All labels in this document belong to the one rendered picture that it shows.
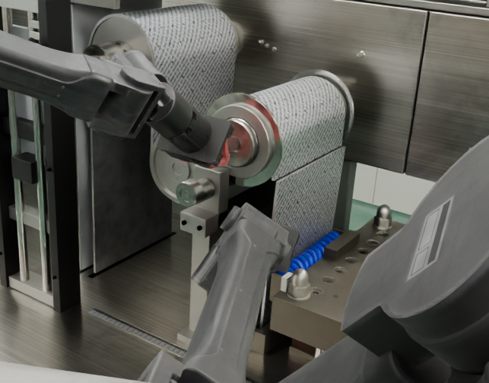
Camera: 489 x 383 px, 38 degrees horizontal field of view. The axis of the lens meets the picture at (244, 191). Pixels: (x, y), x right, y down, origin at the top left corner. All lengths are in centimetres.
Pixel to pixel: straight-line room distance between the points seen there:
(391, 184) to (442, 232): 375
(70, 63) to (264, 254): 31
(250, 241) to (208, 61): 54
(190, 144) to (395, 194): 309
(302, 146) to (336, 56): 27
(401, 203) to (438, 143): 271
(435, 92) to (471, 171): 103
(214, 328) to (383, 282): 41
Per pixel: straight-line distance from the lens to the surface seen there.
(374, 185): 402
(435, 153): 130
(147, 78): 87
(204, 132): 96
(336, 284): 115
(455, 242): 22
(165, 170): 119
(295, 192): 113
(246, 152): 106
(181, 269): 143
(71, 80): 81
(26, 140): 126
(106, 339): 122
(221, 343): 63
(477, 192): 23
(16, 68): 79
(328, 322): 106
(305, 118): 113
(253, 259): 78
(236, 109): 106
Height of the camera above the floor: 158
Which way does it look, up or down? 22 degrees down
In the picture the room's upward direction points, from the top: 4 degrees clockwise
